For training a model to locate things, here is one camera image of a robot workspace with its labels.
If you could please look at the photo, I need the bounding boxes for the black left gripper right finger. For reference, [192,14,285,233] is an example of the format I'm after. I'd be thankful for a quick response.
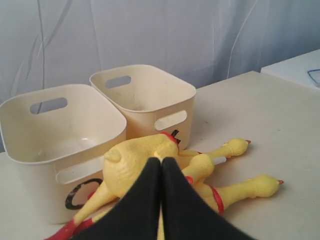
[161,157,250,240]

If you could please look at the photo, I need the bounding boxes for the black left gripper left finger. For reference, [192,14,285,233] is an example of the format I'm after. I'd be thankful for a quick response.
[73,157,160,240]

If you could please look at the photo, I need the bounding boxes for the whole rubber chicken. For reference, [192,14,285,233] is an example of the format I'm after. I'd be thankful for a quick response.
[176,138,251,184]
[159,174,285,240]

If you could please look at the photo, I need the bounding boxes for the headless yellow rubber chicken body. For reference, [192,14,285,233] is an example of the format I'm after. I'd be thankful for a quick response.
[48,132,180,240]

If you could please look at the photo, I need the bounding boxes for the detached rubber chicken head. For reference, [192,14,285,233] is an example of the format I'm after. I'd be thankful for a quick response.
[214,156,227,165]

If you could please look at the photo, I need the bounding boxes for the cream bin marked O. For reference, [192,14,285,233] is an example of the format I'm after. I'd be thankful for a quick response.
[0,84,127,224]

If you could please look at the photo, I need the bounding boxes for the cream bin marked X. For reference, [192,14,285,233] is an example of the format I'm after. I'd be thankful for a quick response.
[89,64,197,150]

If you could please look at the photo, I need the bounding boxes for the white side table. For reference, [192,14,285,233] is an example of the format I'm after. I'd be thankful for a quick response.
[260,49,320,90]

